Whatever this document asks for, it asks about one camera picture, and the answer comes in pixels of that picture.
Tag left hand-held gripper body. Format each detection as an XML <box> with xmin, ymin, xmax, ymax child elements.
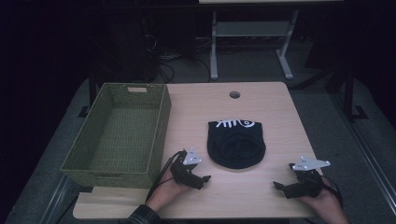
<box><xmin>169</xmin><ymin>147</ymin><xmax>203</xmax><ymax>189</ymax></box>

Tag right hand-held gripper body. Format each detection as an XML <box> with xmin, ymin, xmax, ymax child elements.
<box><xmin>283</xmin><ymin>155</ymin><xmax>332</xmax><ymax>200</ymax></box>

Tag black beanie hat white print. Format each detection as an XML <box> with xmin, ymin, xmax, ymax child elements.
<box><xmin>206</xmin><ymin>119</ymin><xmax>267</xmax><ymax>170</ymax></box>

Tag green woven basket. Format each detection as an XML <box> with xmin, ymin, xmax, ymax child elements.
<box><xmin>60</xmin><ymin>82</ymin><xmax>172</xmax><ymax>189</ymax></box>

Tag person's left hand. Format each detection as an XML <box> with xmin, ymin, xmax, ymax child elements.
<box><xmin>145</xmin><ymin>169</ymin><xmax>191</xmax><ymax>213</ymax></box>

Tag person's right hand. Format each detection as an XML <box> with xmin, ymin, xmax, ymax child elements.
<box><xmin>301</xmin><ymin>177</ymin><xmax>350</xmax><ymax>224</ymax></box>

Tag black metal stand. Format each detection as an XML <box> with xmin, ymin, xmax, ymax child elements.
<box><xmin>330</xmin><ymin>66</ymin><xmax>370</xmax><ymax>123</ymax></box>

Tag white metal stand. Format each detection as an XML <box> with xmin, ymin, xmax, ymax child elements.
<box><xmin>209</xmin><ymin>9</ymin><xmax>300</xmax><ymax>81</ymax></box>

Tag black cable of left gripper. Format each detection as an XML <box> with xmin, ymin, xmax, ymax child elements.
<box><xmin>145</xmin><ymin>150</ymin><xmax>187</xmax><ymax>203</ymax></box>

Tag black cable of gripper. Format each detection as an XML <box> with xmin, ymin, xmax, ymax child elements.
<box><xmin>145</xmin><ymin>150</ymin><xmax>187</xmax><ymax>203</ymax></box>
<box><xmin>322</xmin><ymin>175</ymin><xmax>344</xmax><ymax>209</ymax></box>

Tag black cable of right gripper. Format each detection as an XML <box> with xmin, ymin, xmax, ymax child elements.
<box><xmin>322</xmin><ymin>175</ymin><xmax>344</xmax><ymax>209</ymax></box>

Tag black floor cables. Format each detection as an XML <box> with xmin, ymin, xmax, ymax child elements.
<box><xmin>143</xmin><ymin>34</ymin><xmax>213</xmax><ymax>84</ymax></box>

